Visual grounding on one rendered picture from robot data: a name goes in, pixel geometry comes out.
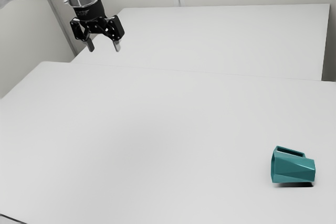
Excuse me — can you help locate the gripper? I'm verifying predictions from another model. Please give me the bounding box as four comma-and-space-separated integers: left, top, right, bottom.
69, 0, 125, 52

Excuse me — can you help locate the teal faceted mug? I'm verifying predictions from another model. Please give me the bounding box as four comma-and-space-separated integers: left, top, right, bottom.
270, 145, 316, 184

